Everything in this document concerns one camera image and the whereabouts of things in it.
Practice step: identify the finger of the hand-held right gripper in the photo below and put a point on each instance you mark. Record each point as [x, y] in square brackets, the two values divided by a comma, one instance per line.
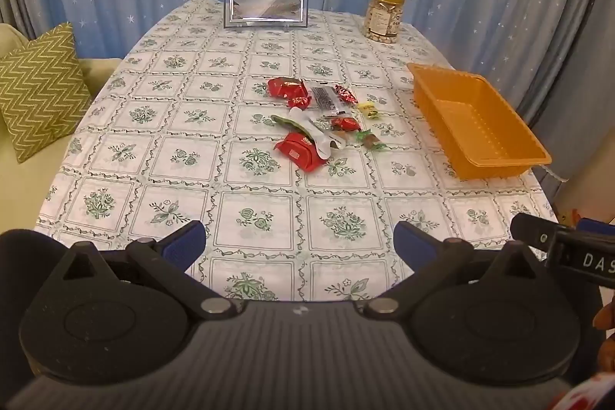
[598, 226]
[533, 232]

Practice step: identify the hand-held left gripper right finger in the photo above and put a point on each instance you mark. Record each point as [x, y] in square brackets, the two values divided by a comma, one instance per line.
[412, 243]

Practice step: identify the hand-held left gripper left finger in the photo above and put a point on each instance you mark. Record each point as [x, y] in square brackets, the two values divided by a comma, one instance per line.
[185, 243]

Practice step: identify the green brown candy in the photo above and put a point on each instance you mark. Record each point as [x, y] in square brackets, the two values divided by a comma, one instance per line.
[372, 140]

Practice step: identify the orange plastic basket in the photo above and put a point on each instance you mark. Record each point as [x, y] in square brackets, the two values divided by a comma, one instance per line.
[473, 126]

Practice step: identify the red candy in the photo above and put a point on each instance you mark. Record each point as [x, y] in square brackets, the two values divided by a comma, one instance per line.
[347, 124]
[346, 94]

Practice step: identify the yellow candy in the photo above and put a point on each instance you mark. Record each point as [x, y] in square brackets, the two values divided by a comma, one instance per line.
[369, 109]

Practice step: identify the large red snack packet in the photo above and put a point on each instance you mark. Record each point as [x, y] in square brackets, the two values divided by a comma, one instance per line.
[286, 87]
[300, 150]

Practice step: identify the green white snack packet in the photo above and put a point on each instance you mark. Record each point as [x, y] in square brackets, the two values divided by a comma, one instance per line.
[307, 129]

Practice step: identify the black silver snack packet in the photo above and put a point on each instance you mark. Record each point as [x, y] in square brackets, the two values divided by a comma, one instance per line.
[326, 98]

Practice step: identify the small red snack packet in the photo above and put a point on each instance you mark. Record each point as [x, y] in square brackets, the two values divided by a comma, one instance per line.
[299, 101]

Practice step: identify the person's right hand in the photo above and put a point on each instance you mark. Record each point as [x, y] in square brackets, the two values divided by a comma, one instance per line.
[606, 315]

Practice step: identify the red white cloth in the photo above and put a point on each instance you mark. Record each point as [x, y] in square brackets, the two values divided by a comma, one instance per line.
[591, 393]

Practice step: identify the grey curtain with lace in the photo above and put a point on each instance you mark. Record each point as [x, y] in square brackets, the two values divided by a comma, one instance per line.
[567, 69]

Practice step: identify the pale yellow sofa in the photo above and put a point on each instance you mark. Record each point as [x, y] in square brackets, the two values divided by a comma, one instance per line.
[29, 194]

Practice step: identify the green zigzag cushion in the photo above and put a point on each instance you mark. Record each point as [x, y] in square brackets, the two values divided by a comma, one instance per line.
[41, 93]

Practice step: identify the clear jar of nuts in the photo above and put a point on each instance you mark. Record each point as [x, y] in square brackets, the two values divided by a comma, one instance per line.
[383, 17]

